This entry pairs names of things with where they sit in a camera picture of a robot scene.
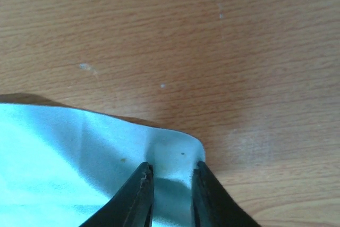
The light blue cleaning cloth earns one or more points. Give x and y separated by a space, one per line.
60 165

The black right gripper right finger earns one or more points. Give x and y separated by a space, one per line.
211 203

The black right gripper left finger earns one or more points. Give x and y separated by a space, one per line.
132 205

